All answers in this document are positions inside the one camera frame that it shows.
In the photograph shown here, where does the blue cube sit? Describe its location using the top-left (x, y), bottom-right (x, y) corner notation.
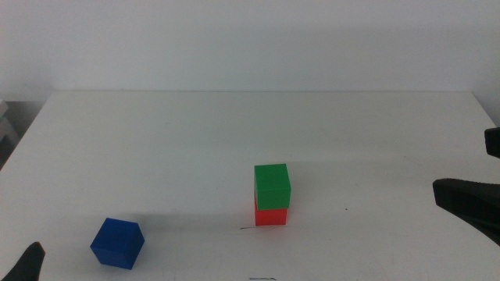
top-left (89, 217), bottom-right (145, 271)

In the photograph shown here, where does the green cube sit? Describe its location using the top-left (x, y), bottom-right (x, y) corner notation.
top-left (253, 163), bottom-right (292, 212)

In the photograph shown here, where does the red cube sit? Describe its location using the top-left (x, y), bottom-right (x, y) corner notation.
top-left (254, 193), bottom-right (288, 227)

